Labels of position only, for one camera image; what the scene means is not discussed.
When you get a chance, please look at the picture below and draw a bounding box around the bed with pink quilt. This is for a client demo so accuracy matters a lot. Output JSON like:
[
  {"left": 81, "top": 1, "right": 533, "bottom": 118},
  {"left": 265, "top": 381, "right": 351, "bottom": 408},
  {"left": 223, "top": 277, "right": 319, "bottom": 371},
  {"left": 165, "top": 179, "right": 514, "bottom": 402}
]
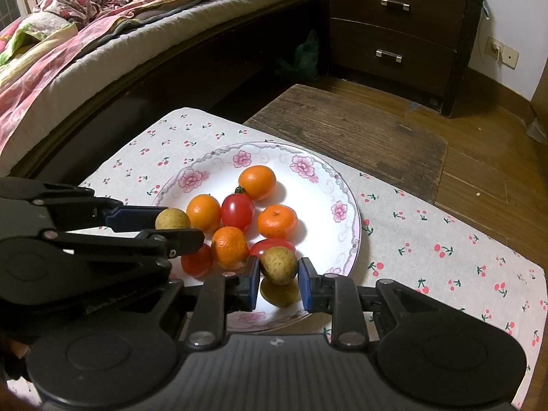
[{"left": 1, "top": 0, "right": 292, "bottom": 174}]

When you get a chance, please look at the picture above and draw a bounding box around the dark wooden nightstand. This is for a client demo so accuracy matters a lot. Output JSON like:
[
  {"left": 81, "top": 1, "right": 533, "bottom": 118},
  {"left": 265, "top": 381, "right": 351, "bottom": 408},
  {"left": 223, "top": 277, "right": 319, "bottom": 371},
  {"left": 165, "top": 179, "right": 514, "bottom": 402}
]
[{"left": 317, "top": 0, "right": 483, "bottom": 117}]

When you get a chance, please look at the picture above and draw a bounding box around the cherry print tablecloth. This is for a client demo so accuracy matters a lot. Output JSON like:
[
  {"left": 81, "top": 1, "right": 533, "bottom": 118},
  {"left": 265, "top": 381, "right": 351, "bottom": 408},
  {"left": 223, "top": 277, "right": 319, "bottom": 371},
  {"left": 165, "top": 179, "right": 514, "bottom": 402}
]
[{"left": 76, "top": 108, "right": 547, "bottom": 406}]

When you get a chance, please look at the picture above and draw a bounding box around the brown longan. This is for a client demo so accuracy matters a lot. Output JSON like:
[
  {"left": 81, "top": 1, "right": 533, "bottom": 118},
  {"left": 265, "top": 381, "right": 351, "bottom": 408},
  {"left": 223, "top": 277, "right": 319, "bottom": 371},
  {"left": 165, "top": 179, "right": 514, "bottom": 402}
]
[
  {"left": 259, "top": 278, "right": 300, "bottom": 308},
  {"left": 155, "top": 208, "right": 191, "bottom": 230},
  {"left": 259, "top": 246, "right": 298, "bottom": 286}
]

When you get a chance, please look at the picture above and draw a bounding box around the low wooden stool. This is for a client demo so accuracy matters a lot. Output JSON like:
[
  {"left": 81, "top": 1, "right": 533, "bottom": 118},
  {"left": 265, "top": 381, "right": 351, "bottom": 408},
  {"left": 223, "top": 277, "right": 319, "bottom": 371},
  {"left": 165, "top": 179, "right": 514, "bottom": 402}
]
[{"left": 245, "top": 85, "right": 448, "bottom": 203}]

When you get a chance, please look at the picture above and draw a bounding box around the small orange pile front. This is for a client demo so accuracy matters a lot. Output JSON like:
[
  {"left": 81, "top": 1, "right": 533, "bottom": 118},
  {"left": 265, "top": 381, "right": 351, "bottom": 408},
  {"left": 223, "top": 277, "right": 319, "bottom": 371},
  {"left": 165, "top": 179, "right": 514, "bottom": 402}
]
[{"left": 257, "top": 205, "right": 299, "bottom": 239}]

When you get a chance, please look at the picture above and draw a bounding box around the orange mid table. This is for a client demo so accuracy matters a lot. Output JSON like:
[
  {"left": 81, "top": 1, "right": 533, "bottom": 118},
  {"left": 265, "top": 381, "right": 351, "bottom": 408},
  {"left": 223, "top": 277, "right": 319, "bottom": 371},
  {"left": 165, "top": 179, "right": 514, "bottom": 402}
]
[{"left": 211, "top": 226, "right": 249, "bottom": 271}]

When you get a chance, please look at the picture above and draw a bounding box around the brown longan top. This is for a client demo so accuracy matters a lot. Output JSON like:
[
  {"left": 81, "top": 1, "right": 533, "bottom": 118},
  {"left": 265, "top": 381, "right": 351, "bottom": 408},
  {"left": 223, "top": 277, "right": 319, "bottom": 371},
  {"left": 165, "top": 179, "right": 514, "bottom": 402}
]
[{"left": 259, "top": 278, "right": 300, "bottom": 308}]

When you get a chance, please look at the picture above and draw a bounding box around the brown longan front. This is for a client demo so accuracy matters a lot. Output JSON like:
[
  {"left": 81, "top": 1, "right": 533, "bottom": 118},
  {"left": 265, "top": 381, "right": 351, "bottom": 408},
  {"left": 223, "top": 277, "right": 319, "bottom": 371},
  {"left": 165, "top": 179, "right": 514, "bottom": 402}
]
[{"left": 155, "top": 208, "right": 191, "bottom": 230}]

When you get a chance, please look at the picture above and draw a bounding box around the wall power socket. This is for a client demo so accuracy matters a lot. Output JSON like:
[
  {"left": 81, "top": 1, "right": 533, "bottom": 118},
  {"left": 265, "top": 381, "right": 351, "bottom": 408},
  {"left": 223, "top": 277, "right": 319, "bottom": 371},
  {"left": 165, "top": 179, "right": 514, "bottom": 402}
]
[{"left": 486, "top": 37, "right": 519, "bottom": 70}]

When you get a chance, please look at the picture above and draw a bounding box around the large red tomato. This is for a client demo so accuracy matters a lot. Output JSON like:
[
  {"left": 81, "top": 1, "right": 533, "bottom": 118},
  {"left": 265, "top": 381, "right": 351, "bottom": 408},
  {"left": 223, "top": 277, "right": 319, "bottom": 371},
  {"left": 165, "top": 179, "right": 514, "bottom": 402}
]
[{"left": 180, "top": 244, "right": 214, "bottom": 278}]

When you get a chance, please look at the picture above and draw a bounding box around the white floral plate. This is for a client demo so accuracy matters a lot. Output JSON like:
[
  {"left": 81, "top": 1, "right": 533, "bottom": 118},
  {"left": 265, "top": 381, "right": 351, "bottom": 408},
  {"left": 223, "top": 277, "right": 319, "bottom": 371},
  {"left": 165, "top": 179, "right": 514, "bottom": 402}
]
[{"left": 151, "top": 140, "right": 363, "bottom": 333}]

